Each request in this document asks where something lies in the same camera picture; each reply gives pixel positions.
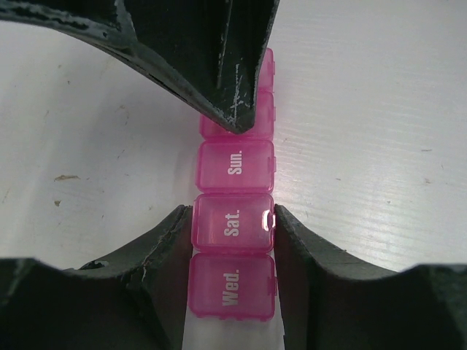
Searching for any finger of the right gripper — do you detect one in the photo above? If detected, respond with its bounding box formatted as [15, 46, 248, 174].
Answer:
[1, 0, 279, 134]

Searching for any pink weekly pill organizer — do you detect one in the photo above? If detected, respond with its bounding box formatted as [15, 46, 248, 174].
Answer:
[188, 50, 277, 321]

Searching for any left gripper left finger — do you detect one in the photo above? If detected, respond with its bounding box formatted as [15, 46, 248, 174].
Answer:
[1, 205, 193, 349]

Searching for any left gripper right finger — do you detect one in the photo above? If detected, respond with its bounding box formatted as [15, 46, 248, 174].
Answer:
[274, 205, 466, 349]

